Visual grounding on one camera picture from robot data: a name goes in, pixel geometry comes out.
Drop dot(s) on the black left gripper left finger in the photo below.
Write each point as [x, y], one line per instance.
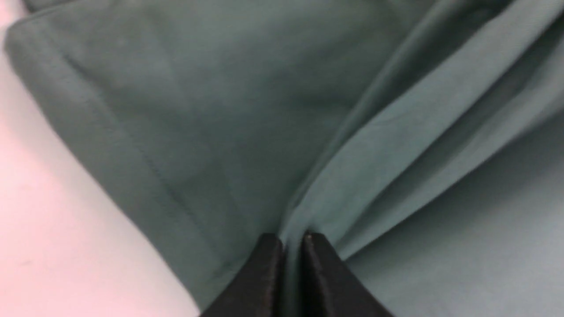
[255, 290]

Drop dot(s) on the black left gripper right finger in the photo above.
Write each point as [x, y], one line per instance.
[328, 287]

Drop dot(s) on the green long-sleeve top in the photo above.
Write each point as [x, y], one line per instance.
[422, 138]

